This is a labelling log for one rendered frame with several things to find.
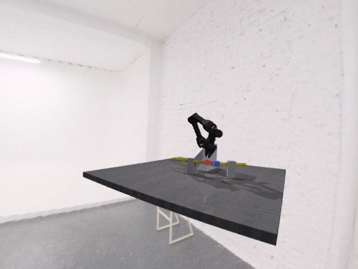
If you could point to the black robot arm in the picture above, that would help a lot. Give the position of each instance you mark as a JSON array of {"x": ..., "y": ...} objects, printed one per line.
[{"x": 208, "y": 125}]

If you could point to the yellow square bar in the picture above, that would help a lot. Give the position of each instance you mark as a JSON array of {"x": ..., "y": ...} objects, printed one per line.
[{"x": 191, "y": 163}]

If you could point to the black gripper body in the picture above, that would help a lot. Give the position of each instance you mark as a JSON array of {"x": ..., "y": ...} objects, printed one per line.
[{"x": 211, "y": 143}]

